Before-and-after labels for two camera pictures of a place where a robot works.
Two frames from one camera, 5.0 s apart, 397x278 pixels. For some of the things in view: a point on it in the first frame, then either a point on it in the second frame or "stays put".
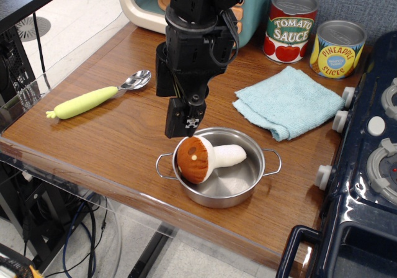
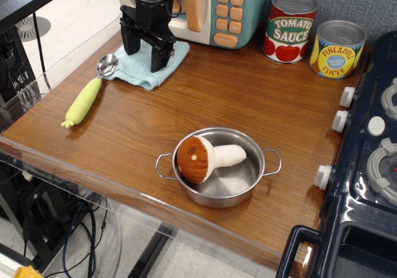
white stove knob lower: (323, 177) stays put
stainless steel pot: (227, 184) stays put
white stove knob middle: (339, 122) stays put
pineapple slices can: (337, 48) stays put
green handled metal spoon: (74, 105) to (105, 65)
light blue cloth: (288, 102) to (137, 67)
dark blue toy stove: (358, 239) stays put
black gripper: (198, 49) to (151, 21)
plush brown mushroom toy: (198, 158) stays put
